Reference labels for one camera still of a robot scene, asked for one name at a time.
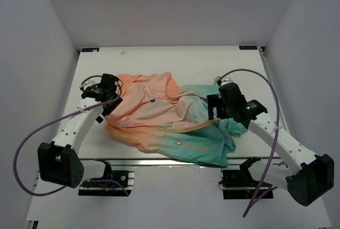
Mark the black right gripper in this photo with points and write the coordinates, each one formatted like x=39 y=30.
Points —
x=214 y=101

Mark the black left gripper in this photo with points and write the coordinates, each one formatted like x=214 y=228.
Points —
x=108 y=110

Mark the orange and teal jacket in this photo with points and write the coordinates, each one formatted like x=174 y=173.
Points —
x=158 y=116

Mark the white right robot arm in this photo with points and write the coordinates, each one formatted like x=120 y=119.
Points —
x=306 y=175

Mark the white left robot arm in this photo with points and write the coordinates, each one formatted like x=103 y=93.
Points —
x=58 y=160

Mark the blue label left corner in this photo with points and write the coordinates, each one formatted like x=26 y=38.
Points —
x=90 y=50

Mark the blue label corner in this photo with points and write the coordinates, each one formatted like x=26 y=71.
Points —
x=247 y=47
x=90 y=50

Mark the blue label right corner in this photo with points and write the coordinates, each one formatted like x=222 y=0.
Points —
x=247 y=47

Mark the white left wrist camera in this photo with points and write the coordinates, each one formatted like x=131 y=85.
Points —
x=89 y=83

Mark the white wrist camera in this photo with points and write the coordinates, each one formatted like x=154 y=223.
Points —
x=224 y=81
x=89 y=83

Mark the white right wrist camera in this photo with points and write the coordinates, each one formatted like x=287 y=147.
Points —
x=224 y=81

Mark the aluminium table right rail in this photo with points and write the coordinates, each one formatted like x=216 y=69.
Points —
x=268 y=75

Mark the aluminium table rail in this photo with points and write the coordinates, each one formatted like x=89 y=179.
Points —
x=169 y=162
x=268 y=75

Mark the aluminium table front rail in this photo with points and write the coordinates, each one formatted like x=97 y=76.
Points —
x=169 y=162

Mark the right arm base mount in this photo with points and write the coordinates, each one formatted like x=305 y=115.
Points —
x=236 y=182

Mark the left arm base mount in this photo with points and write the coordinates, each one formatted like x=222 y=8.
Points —
x=106 y=179

